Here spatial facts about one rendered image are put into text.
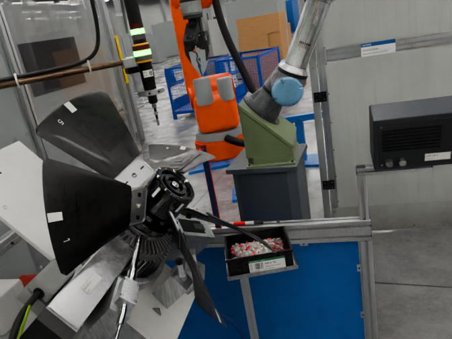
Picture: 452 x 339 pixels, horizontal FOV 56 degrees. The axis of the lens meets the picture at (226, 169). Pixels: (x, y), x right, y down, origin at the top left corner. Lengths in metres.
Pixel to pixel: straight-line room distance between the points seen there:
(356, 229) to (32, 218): 1.04
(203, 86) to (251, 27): 4.45
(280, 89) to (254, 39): 7.57
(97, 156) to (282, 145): 0.83
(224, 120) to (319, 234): 3.58
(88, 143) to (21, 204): 0.23
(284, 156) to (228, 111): 3.32
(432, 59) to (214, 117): 2.77
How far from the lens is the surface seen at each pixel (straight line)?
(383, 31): 2.86
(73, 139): 1.14
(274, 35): 9.06
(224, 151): 5.04
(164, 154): 1.36
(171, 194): 1.03
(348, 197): 3.11
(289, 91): 1.60
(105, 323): 0.98
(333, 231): 1.57
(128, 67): 1.11
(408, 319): 2.50
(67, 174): 0.90
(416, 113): 1.41
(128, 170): 1.13
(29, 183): 1.26
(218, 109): 5.00
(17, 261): 1.76
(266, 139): 1.72
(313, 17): 1.58
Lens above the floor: 1.59
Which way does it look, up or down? 19 degrees down
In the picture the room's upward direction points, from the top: 10 degrees counter-clockwise
